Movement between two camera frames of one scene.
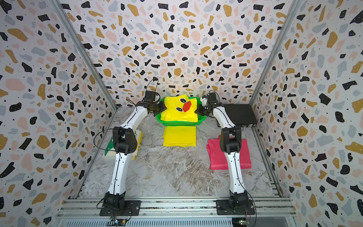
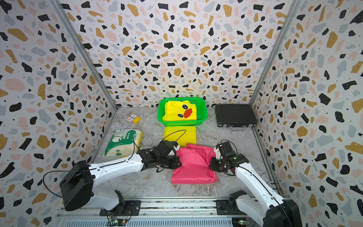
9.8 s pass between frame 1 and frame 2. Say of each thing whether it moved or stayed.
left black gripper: moved
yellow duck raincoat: moved
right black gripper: moved
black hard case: stayed
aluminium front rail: stayed
